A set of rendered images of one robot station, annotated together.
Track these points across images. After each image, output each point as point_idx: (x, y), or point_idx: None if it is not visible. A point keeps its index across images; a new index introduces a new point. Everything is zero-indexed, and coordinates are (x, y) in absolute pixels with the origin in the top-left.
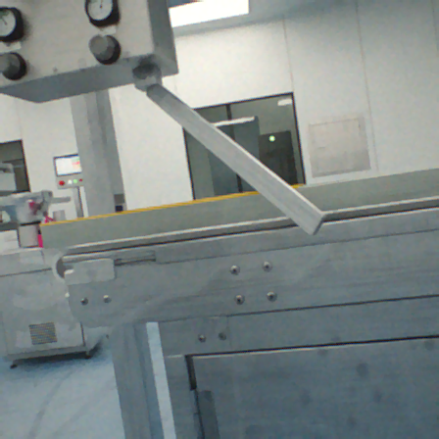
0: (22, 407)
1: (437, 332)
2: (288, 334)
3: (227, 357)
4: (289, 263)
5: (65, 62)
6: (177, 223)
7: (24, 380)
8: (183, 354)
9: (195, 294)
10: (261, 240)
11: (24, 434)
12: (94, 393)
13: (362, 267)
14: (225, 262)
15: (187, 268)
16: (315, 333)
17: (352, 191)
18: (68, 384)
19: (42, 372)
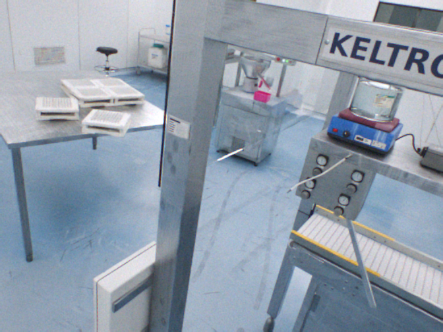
0: (220, 183)
1: (401, 331)
2: (353, 301)
3: (331, 292)
4: (364, 291)
5: (323, 203)
6: (335, 259)
7: (223, 165)
8: (317, 284)
9: (330, 278)
10: (358, 280)
11: (221, 201)
12: (255, 193)
13: (386, 307)
14: (344, 278)
15: (331, 271)
16: (362, 306)
17: (395, 289)
18: (243, 180)
19: (231, 164)
